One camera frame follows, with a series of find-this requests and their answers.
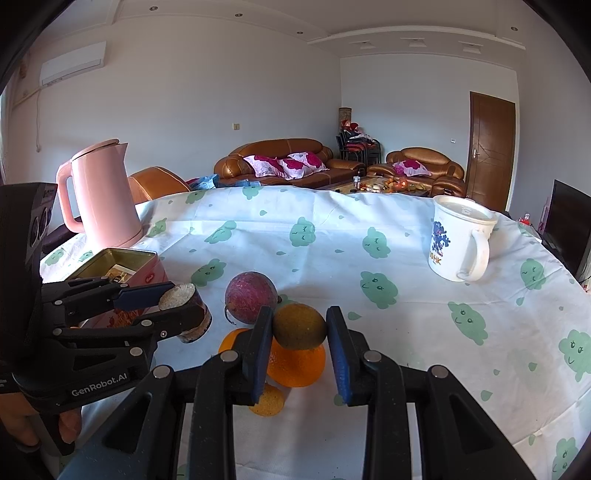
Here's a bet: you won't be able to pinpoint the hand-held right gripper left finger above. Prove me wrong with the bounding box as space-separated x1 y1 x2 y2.
60 305 275 480

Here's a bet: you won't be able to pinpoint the wooden coffee table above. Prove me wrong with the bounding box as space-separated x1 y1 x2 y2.
318 175 432 197

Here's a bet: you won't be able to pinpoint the stacked black chairs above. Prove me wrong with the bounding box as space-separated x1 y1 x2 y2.
337 129 383 166

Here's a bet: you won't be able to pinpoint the blue denim cloth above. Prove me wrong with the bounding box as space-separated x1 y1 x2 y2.
188 174 250 191

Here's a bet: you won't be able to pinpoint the purple round radish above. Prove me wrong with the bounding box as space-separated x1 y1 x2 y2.
225 271 279 325

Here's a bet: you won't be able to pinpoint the printed paper leaflet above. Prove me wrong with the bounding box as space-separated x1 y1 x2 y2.
104 263 139 283

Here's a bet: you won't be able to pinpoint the pink floral pillow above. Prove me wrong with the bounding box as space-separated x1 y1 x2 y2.
392 160 432 177
243 154 289 180
281 151 328 180

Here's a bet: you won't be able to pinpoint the pink electric kettle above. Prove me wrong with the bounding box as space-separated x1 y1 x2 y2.
56 139 144 250

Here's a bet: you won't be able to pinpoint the white mug with blue print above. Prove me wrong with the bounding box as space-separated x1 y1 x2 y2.
427 195 498 283

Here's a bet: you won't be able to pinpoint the brown leather chair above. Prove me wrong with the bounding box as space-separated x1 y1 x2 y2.
127 167 192 205

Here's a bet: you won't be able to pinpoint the pile of small snacks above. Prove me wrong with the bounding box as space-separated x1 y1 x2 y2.
353 175 416 192

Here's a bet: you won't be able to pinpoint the white air conditioner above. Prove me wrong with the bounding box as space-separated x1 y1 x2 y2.
40 41 107 87

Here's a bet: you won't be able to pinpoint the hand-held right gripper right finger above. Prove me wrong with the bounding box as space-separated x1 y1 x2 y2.
325 305 539 480

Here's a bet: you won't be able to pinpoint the long brown leather sofa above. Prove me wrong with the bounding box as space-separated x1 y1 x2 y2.
213 137 365 190

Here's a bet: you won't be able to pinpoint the black television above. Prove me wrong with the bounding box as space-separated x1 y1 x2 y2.
540 179 591 282

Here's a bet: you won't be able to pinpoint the person's left hand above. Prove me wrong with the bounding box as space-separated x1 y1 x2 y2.
0 392 83 450

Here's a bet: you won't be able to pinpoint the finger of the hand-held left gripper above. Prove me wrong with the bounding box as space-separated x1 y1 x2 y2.
41 276 197 326
51 300 206 356

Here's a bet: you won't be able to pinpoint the brown leather armchair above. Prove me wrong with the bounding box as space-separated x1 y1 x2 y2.
367 148 467 199

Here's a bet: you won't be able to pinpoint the large orange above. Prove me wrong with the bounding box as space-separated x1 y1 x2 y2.
267 339 327 387

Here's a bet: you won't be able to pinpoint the white tablecloth with green clouds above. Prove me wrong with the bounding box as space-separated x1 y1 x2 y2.
39 185 591 480

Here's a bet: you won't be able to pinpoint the brown wooden door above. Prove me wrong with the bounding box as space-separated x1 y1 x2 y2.
465 91 516 213

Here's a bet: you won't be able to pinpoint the pink metal tin box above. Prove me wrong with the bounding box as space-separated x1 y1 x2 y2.
62 247 170 330

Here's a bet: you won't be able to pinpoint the small cut taro chunk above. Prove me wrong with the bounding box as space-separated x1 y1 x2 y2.
158 282 213 344

